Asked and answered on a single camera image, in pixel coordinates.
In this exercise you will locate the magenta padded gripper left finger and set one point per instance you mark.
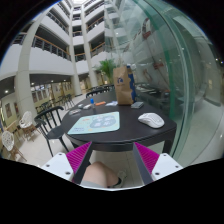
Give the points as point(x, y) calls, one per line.
point(70, 166)

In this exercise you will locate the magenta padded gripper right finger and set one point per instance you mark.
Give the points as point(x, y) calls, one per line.
point(153, 166)

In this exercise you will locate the white computer mouse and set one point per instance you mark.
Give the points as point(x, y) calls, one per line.
point(153, 120)

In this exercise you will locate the light green mouse pad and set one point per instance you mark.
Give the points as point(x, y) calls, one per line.
point(100, 123)

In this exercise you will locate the round black table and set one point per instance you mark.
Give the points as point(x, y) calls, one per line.
point(130, 131)

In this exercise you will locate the black chair near table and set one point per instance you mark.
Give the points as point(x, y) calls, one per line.
point(49, 122)

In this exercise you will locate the small white object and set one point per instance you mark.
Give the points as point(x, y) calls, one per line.
point(87, 107)

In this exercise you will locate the small grey card box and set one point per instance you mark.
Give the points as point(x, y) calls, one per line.
point(137, 105)

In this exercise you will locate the orange marker pen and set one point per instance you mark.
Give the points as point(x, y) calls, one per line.
point(100, 103)

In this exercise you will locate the white ornate chair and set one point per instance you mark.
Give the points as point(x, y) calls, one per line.
point(9, 143)
point(26, 124)

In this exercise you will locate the white paper sheet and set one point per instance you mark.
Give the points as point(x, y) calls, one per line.
point(113, 103)

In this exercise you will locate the white ornate chair front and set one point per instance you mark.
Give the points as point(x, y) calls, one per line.
point(9, 143)

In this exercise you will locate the black chair behind table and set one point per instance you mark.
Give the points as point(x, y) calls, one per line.
point(97, 91)

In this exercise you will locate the brown paper bag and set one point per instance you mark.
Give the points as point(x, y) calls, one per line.
point(120, 76)

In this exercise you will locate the green potted palm plant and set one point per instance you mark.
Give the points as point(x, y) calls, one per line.
point(107, 66)

